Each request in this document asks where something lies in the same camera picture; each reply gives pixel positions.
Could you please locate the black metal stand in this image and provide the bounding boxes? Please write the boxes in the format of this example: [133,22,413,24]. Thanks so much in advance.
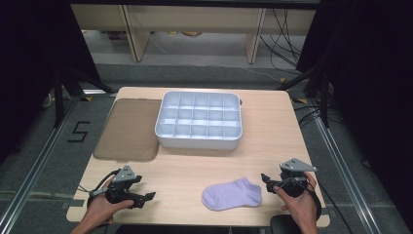
[53,64,115,129]
[276,63,333,129]

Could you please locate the bundle of black cables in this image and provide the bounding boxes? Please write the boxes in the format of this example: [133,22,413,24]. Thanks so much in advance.
[258,8,308,76]

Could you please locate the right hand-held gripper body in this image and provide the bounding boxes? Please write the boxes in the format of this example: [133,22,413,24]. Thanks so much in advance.
[279,158,319,199]

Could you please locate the black stool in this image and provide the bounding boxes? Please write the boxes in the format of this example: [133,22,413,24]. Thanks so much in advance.
[270,214,302,234]

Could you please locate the person's left hand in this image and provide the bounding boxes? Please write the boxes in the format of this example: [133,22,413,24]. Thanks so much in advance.
[84,194,135,227]

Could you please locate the light purple sock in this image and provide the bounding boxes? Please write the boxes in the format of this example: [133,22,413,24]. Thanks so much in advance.
[201,176,263,212]

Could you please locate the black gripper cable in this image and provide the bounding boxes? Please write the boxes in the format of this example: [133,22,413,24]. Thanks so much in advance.
[86,169,122,209]
[304,179,356,234]

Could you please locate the person's right hand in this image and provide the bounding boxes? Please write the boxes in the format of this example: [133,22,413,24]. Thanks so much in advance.
[273,172,321,225]

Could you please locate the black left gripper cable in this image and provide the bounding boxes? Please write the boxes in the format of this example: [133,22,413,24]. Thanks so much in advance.
[86,169,122,209]

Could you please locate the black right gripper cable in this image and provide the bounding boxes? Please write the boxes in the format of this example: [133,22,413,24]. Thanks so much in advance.
[304,179,356,234]

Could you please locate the white divided storage box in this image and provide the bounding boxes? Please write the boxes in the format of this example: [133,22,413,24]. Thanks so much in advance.
[154,91,244,151]

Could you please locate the aluminium floor rail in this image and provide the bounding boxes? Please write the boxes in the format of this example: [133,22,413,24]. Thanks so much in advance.
[0,96,82,234]
[314,116,385,234]

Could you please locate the brown translucent lid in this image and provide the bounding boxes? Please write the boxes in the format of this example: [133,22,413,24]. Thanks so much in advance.
[93,97,163,163]

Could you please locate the black curtain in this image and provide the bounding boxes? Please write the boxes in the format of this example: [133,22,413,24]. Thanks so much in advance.
[0,0,102,165]
[295,0,413,225]

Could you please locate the light wooden desk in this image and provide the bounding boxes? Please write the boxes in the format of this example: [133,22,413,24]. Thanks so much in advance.
[70,3,318,64]

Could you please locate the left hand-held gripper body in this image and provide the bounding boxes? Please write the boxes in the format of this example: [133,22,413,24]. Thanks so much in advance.
[89,165,144,206]

